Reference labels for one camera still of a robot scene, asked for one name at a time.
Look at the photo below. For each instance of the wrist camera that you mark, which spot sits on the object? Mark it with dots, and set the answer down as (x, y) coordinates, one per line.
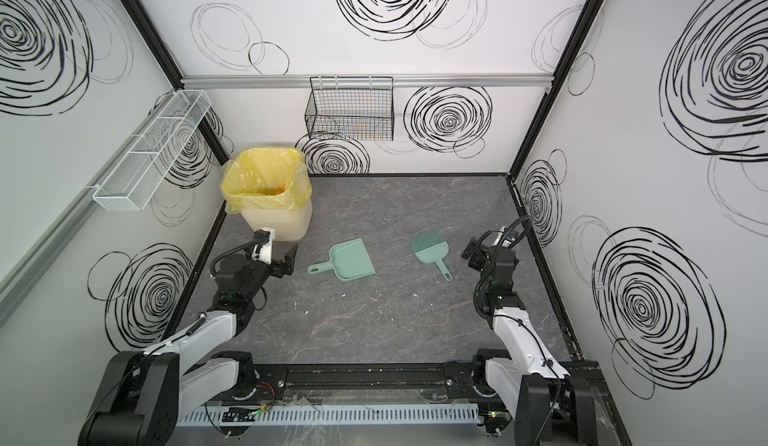
(263, 245)
(508, 237)

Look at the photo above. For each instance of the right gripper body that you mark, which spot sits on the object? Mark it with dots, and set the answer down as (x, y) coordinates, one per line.
(475, 251)

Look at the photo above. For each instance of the white wire shelf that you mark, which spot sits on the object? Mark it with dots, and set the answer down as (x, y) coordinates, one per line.
(155, 151)

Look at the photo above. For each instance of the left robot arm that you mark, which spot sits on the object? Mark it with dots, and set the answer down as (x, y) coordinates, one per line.
(144, 394)

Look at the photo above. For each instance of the white slotted cable duct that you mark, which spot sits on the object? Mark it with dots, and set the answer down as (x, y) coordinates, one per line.
(334, 415)

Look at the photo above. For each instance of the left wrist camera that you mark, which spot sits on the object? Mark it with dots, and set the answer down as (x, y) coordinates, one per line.
(263, 245)

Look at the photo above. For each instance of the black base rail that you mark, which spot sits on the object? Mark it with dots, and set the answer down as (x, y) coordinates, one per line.
(284, 383)

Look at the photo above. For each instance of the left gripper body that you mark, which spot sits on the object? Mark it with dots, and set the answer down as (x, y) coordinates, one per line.
(284, 260)

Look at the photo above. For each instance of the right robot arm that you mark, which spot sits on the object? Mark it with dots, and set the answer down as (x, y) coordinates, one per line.
(540, 394)

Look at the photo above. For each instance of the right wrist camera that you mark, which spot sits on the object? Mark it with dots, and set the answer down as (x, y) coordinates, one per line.
(508, 237)

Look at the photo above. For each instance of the yellow bin liner bag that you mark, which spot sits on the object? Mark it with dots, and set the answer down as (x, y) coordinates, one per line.
(251, 174)

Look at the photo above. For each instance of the cream trash bin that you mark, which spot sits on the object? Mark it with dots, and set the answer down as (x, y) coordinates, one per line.
(289, 225)

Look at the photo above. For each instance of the green plastic dustpan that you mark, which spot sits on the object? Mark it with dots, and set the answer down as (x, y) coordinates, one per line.
(348, 260)

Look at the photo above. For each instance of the green hand brush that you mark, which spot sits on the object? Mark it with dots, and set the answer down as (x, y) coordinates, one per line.
(431, 247)

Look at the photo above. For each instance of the black wire basket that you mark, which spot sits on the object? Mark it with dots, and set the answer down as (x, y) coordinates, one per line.
(357, 107)

